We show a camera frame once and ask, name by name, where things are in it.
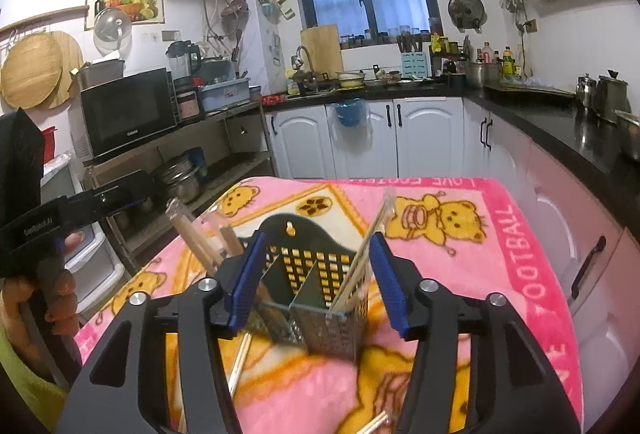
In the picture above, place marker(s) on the blue dish rack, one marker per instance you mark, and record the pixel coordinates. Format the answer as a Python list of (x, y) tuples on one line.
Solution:
[(225, 94)]

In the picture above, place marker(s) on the chopstick pair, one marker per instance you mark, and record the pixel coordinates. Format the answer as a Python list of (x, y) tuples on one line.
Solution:
[(380, 214), (240, 364), (372, 421), (195, 234), (231, 239)]

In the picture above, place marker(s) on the metal faucet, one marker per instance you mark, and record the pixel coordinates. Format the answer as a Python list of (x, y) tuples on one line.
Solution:
[(305, 59)]

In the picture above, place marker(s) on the blue plastic bucket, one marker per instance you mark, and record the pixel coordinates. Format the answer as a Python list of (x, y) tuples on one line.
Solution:
[(348, 112)]

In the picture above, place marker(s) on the white kitchen cabinet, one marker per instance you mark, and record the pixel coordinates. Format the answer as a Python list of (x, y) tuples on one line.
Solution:
[(380, 139), (575, 264)]

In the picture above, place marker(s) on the person's left forearm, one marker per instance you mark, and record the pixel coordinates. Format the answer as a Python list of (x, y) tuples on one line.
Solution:
[(25, 389)]

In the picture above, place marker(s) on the black countertop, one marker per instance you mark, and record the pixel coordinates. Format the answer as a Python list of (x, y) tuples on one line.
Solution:
[(550, 114)]

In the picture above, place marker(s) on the small metal kettle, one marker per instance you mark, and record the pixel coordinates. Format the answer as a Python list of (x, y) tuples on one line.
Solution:
[(587, 93)]

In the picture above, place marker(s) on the green plastic utensil holder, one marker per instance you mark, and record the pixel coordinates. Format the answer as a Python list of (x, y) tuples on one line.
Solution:
[(325, 329)]

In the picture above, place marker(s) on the person's left hand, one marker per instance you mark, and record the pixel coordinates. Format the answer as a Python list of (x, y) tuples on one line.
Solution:
[(62, 294)]

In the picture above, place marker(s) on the small round wooden board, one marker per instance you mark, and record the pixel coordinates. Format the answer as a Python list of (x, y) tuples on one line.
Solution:
[(72, 64)]

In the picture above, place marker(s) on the hanging frying pan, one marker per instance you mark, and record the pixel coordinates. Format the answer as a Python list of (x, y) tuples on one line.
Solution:
[(235, 14)]

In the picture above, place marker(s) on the large round wooden board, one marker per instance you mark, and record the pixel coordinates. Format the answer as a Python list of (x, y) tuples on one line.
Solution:
[(30, 71)]

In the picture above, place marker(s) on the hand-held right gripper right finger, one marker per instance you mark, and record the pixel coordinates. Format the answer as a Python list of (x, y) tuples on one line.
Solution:
[(392, 289)]

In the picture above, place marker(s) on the metal shelf rack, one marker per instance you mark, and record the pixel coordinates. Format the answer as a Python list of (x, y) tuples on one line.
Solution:
[(225, 149)]

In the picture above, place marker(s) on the glass pot lid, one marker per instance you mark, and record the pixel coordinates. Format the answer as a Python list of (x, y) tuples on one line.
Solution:
[(112, 30)]

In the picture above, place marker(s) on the white plastic drawer unit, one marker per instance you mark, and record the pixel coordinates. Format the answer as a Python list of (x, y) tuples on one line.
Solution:
[(95, 264)]

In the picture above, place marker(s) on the metal pot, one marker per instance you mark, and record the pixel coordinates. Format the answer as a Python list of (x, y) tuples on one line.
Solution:
[(481, 74)]

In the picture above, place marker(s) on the stacked metal pots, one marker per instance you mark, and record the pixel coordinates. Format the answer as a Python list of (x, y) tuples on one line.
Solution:
[(180, 179)]

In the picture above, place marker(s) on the black microwave oven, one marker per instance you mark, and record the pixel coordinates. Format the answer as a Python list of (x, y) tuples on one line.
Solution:
[(125, 111)]

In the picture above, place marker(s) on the large metal kettle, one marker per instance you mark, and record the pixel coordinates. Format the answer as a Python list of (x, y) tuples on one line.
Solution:
[(614, 96)]

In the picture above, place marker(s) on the yellow oil bottle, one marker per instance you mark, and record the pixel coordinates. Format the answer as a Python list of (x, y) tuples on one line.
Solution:
[(508, 64)]

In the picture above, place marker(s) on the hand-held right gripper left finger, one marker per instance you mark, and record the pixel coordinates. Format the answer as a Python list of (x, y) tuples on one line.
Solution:
[(245, 284)]

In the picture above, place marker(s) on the wooden cutting board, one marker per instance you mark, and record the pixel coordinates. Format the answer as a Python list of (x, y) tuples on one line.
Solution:
[(322, 49)]

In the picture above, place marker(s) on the metal pot lid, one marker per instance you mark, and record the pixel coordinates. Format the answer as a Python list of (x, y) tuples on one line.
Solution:
[(466, 11)]

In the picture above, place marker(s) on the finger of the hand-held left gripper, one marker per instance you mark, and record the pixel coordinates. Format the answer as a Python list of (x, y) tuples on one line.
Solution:
[(115, 194)]

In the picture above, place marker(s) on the fruit picture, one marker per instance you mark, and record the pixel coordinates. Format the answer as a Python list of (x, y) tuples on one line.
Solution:
[(125, 8)]

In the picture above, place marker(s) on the pink printed blanket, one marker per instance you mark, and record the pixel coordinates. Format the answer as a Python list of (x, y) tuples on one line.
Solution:
[(475, 264)]

